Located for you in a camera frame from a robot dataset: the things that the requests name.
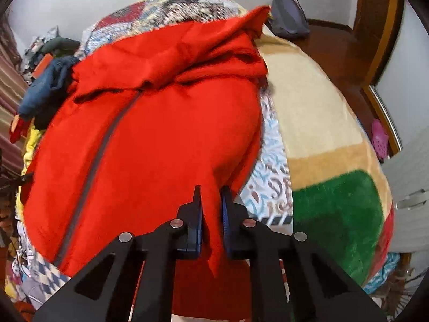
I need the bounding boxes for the white suitcase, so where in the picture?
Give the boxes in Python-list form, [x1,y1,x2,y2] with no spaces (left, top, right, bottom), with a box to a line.
[382,134,429,253]

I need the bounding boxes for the pink slipper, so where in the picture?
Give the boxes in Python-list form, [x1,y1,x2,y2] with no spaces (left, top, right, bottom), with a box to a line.
[371,119,389,162]

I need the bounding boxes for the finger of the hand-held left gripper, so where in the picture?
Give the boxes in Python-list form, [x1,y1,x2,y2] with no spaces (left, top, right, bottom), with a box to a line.
[0,173,35,192]

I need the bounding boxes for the wooden door frame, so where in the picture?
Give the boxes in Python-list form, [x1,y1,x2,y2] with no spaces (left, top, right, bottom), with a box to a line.
[355,0,407,156]

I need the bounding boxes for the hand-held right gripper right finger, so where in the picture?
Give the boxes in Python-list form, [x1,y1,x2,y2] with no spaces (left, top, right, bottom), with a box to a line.
[221,185,389,322]

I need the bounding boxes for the blue jeans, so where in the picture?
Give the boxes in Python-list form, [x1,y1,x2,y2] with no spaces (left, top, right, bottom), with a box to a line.
[17,55,81,130]

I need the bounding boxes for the yellow floral bed sheet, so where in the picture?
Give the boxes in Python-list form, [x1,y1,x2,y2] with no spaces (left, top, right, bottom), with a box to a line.
[19,124,45,208]

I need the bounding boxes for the red plush toy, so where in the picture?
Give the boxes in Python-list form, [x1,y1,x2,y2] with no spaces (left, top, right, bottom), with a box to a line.
[9,115,31,143]

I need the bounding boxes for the green beige striped blanket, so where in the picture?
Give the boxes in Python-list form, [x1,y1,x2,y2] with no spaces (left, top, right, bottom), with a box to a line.
[258,27,397,289]

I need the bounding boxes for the striped curtain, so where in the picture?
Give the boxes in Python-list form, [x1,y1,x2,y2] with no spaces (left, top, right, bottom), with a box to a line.
[0,20,31,175]

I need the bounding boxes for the pile of clutter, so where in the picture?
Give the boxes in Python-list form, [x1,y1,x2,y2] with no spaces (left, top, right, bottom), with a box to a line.
[22,25,81,84]

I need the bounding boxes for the grey backpack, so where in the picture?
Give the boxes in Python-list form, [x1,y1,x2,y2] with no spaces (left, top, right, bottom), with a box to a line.
[270,0,310,38]

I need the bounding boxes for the red zip jacket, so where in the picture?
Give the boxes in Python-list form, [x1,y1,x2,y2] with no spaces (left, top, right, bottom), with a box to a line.
[21,5,271,321]

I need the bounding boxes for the dark grey cloth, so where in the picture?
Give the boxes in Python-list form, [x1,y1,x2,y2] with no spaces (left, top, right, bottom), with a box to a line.
[40,37,81,55]

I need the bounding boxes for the patchwork quilt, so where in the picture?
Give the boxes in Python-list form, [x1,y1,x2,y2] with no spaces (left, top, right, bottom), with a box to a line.
[13,0,295,296]

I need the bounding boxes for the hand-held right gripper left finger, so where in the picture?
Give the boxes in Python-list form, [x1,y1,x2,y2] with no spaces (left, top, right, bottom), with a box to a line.
[32,185,204,322]

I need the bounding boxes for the orange box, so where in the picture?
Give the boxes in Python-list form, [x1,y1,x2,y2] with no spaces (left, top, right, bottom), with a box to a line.
[35,53,54,78]

